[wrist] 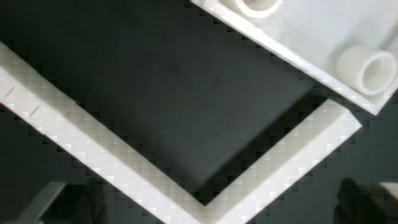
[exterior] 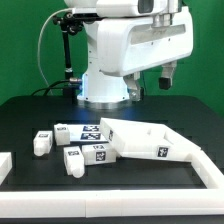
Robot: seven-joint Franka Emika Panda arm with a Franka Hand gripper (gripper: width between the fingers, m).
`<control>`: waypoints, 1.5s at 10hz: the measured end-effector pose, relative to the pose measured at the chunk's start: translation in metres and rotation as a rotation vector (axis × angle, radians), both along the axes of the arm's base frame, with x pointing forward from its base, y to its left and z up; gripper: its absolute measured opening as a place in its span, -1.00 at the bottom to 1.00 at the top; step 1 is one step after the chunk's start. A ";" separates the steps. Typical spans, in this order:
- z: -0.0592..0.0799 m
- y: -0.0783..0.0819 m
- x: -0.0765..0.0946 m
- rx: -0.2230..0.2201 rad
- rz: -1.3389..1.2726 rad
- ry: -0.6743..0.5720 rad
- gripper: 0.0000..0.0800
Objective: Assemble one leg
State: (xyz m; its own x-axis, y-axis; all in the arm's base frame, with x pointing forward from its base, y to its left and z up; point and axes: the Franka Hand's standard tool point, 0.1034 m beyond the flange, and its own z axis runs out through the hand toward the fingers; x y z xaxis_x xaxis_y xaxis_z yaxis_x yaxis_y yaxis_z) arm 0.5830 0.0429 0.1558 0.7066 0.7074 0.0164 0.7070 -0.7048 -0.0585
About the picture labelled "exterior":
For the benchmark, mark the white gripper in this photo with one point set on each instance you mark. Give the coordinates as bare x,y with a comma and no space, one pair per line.
129,45

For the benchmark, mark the white square table top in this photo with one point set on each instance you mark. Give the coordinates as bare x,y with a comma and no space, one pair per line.
143,140

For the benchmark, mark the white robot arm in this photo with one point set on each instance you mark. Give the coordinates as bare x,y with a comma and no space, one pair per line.
104,91

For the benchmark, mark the white sheet with tags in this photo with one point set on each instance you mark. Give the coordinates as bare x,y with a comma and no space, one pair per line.
85,133

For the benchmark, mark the white obstacle fence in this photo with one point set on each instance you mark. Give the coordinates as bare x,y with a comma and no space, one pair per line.
121,203

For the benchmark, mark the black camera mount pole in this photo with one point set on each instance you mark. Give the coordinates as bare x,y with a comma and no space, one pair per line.
70,26

